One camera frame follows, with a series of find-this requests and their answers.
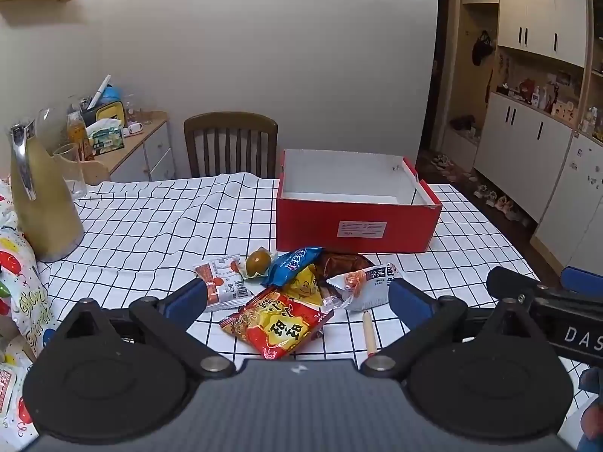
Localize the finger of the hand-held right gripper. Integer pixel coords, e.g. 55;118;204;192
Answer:
487;267;562;300
560;266;603;295

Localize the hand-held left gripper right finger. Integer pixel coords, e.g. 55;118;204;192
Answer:
360;278;542;378

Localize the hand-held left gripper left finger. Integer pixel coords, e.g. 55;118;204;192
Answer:
57;279;236;378

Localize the white grey snack packet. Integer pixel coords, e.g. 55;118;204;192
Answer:
326;263;401;312

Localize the white orange sausage packet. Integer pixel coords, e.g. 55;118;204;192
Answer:
195;254;250;312

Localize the beige sausage stick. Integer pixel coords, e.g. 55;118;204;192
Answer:
362;312;378;356

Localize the shiny brown snack packet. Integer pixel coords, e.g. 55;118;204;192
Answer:
315;252;375;293

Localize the brown egg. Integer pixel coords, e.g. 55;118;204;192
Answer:
241;247;275;282

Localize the red yellow snack packet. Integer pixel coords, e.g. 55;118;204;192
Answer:
219;288;334;360

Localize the yellow candy packet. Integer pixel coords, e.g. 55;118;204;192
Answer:
283;264;326;307

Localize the blue snack packet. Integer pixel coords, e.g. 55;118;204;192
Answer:
260;246;324;288

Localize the red cardboard box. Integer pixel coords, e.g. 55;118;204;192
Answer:
275;149;442;253

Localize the person's right hand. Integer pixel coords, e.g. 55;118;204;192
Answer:
577;366;603;452

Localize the row of shoes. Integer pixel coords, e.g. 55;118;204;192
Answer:
431;153;531;227

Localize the black white checkered tablecloth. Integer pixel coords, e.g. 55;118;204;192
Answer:
37;172;587;450

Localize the white sideboard with wooden top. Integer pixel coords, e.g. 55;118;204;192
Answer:
82;112;176;184

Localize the small wooden stand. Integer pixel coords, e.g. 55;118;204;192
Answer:
82;160;111;184

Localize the gold thermos jug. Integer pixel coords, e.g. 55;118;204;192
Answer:
8;121;86;263

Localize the colourful balloon print cloth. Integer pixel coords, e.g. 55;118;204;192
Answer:
0;176;60;450

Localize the clear glass cup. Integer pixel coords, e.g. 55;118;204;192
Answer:
53;144;88;199

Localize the green tissue pack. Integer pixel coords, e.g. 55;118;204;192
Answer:
86;120;125;155

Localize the brown wooden chair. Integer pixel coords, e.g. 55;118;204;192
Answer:
184;112;279;180

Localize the row of small ornaments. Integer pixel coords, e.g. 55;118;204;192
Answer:
494;73;580;118

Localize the orange drink bottle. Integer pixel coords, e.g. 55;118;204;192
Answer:
67;112;95;161

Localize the yellow blue storage box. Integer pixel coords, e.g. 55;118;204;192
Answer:
82;86;127;128

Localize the dark wooden door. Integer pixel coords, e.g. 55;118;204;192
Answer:
426;0;457;151

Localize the white rolled tube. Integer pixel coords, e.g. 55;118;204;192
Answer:
89;74;111;109

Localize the black hanging bag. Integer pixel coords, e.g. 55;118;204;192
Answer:
472;31;494;67

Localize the white wall cabinet unit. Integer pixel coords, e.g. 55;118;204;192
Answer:
462;0;603;264

